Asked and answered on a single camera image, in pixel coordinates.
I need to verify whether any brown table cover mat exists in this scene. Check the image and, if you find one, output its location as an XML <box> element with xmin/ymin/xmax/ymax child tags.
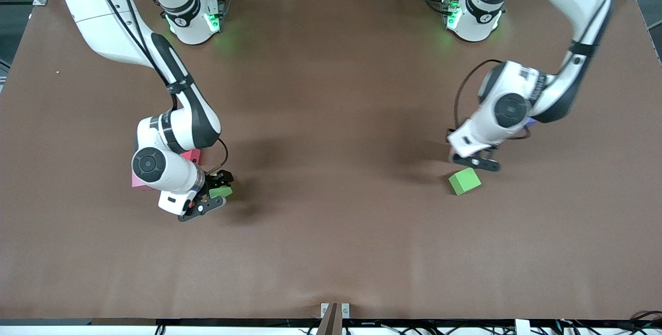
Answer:
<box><xmin>0</xmin><ymin>0</ymin><xmax>662</xmax><ymax>321</ymax></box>

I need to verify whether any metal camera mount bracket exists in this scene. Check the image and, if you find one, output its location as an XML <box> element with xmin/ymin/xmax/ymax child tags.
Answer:
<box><xmin>317</xmin><ymin>302</ymin><xmax>351</xmax><ymax>335</ymax></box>

